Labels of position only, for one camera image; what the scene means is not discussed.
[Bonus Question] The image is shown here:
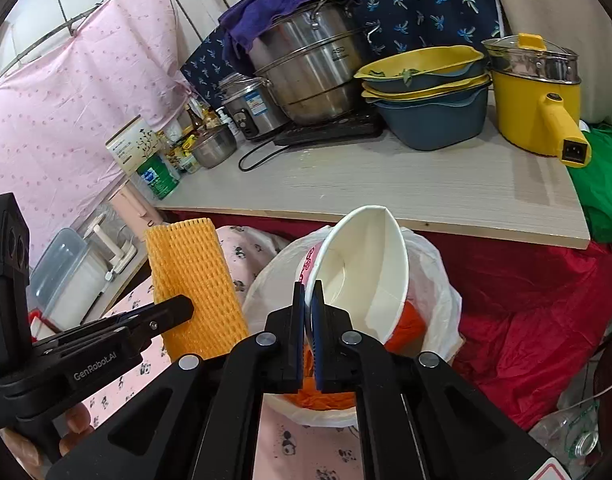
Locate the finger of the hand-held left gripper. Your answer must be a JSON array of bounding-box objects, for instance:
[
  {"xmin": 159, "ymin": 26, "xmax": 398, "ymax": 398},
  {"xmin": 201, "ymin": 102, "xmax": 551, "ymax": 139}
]
[
  {"xmin": 111, "ymin": 294, "xmax": 195, "ymax": 356},
  {"xmin": 31, "ymin": 306, "xmax": 157, "ymax": 357}
]

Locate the orange foam fruit net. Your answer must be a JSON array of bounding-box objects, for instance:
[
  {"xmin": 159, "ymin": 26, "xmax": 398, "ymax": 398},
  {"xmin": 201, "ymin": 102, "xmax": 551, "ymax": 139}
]
[{"xmin": 145, "ymin": 217, "xmax": 249, "ymax": 358}]

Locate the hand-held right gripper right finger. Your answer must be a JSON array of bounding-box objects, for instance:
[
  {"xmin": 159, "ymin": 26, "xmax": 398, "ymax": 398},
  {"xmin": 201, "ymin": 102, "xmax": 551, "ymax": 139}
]
[{"xmin": 309, "ymin": 281, "xmax": 573, "ymax": 480}]

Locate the white dish box clear lid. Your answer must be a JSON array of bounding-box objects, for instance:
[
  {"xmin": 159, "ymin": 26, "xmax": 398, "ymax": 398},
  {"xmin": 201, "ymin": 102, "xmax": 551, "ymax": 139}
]
[{"xmin": 28, "ymin": 229, "xmax": 109, "ymax": 328}]

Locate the dark sauce bottle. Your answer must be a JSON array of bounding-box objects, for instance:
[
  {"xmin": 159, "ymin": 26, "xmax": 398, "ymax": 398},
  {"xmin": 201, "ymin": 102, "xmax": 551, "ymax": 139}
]
[{"xmin": 188, "ymin": 100, "xmax": 207, "ymax": 132}]

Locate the black power cable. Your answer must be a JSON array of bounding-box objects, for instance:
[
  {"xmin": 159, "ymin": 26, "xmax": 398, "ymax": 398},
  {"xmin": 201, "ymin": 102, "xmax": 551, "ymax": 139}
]
[{"xmin": 238, "ymin": 142, "xmax": 287, "ymax": 172}]

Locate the small steel pot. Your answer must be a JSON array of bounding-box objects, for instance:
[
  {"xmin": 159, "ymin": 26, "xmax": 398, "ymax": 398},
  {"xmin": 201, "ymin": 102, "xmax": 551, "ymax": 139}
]
[{"xmin": 191, "ymin": 125, "xmax": 237, "ymax": 168}]

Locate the person's left hand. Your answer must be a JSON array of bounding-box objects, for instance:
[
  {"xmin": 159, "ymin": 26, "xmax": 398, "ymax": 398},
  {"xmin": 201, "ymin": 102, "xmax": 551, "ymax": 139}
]
[{"xmin": 1, "ymin": 403, "xmax": 95, "ymax": 480}]

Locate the navy printed cloth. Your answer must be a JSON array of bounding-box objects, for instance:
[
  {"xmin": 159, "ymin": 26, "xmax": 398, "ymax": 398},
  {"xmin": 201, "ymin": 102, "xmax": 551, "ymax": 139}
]
[{"xmin": 181, "ymin": 0, "xmax": 502, "ymax": 106}]

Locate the green cloth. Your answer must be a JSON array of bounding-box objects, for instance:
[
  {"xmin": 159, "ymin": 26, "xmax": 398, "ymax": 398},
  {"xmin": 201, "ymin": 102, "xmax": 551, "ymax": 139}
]
[{"xmin": 568, "ymin": 122, "xmax": 612, "ymax": 246}]

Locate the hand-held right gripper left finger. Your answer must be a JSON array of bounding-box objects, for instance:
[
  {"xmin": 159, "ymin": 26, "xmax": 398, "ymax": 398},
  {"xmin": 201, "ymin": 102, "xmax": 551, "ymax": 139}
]
[{"xmin": 45, "ymin": 282, "xmax": 307, "ymax": 480}]

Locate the large steel steamer pot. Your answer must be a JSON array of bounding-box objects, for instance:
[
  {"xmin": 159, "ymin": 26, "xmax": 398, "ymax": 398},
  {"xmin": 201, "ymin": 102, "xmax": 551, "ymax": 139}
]
[{"xmin": 248, "ymin": 0, "xmax": 379, "ymax": 126}]

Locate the maroon cloth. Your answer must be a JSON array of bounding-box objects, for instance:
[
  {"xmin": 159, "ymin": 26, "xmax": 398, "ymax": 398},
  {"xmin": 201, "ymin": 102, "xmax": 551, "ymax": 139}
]
[{"xmin": 590, "ymin": 332, "xmax": 612, "ymax": 411}]

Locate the blue basin yellow rim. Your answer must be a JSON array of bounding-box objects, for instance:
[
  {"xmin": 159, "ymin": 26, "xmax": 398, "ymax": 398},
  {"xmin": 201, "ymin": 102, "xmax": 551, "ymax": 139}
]
[
  {"xmin": 353, "ymin": 46, "xmax": 488, "ymax": 95},
  {"xmin": 361, "ymin": 74, "xmax": 492, "ymax": 104}
]

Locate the trash bin with white liner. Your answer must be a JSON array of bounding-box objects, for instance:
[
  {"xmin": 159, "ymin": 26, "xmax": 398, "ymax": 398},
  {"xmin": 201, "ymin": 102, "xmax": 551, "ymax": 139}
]
[{"xmin": 240, "ymin": 224, "xmax": 465, "ymax": 428}]

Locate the green tin can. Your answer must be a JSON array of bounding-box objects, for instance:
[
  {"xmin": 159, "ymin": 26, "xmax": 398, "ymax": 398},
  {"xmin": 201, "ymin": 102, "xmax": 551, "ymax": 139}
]
[{"xmin": 136, "ymin": 154, "xmax": 181, "ymax": 201}]

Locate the black induction cooker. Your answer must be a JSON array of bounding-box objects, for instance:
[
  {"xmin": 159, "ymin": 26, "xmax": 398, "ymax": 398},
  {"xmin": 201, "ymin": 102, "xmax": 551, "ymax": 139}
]
[{"xmin": 273, "ymin": 112, "xmax": 384, "ymax": 146}]

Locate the yellow electric pot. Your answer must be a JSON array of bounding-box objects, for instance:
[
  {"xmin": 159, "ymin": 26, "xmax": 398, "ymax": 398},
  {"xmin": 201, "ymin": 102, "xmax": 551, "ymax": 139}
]
[{"xmin": 483, "ymin": 33, "xmax": 593, "ymax": 167}]

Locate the pink dotted curtain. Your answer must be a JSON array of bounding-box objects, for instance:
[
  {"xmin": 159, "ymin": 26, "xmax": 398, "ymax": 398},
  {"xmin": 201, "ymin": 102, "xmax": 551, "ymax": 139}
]
[{"xmin": 0, "ymin": 0, "xmax": 197, "ymax": 241}]

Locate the beige box with plant print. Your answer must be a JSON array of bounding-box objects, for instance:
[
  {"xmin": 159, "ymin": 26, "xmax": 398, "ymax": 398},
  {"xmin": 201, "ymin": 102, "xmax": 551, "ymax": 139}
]
[{"xmin": 106, "ymin": 115, "xmax": 159, "ymax": 176}]

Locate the purple towel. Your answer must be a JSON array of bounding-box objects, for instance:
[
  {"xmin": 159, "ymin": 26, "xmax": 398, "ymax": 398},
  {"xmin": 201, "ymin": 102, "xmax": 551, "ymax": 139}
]
[{"xmin": 220, "ymin": 0, "xmax": 357, "ymax": 76}]

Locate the red cloth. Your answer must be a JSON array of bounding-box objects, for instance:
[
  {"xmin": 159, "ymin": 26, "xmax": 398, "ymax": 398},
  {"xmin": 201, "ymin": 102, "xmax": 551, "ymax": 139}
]
[{"xmin": 168, "ymin": 210, "xmax": 612, "ymax": 433}]

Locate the pink electric kettle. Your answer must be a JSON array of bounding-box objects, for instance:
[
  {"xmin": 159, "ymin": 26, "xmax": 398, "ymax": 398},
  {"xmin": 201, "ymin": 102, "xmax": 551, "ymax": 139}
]
[{"xmin": 111, "ymin": 182, "xmax": 162, "ymax": 231}]

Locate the clear plastic bottle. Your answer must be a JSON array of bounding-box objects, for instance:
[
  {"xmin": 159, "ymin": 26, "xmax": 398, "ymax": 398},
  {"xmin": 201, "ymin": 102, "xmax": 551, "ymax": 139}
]
[{"xmin": 528, "ymin": 400, "xmax": 603, "ymax": 471}]

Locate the steel rice cooker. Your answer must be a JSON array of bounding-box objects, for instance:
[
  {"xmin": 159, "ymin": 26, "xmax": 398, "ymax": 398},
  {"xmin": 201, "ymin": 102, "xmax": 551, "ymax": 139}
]
[{"xmin": 218, "ymin": 74, "xmax": 287, "ymax": 141}]

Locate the large blue basin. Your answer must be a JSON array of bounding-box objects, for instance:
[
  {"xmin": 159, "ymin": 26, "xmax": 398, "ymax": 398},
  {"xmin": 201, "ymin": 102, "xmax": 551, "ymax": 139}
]
[{"xmin": 372, "ymin": 85, "xmax": 491, "ymax": 152}]

